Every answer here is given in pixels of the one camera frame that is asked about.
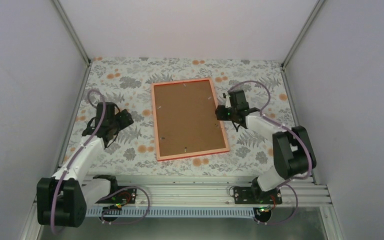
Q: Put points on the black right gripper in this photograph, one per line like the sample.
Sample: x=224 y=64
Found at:
x=219 y=114

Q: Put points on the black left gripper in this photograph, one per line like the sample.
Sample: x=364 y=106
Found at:
x=126 y=118

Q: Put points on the red picture frame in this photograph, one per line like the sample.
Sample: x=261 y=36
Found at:
x=184 y=120

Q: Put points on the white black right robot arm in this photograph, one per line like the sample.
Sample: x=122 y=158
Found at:
x=293 y=155

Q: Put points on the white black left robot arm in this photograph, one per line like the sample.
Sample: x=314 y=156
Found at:
x=63 y=199

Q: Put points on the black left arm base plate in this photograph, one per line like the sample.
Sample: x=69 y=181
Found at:
x=123 y=195

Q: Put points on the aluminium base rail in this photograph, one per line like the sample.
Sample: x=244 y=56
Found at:
x=216 y=191

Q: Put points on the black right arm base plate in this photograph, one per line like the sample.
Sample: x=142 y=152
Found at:
x=248 y=196

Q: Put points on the grey slotted cable duct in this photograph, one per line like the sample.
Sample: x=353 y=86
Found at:
x=181 y=212

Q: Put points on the aluminium corner post left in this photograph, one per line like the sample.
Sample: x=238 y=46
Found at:
x=71 y=31

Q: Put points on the aluminium corner post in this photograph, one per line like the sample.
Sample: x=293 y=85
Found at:
x=71 y=31
x=302 y=33

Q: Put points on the aluminium corner post right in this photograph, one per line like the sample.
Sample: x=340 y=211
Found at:
x=302 y=33

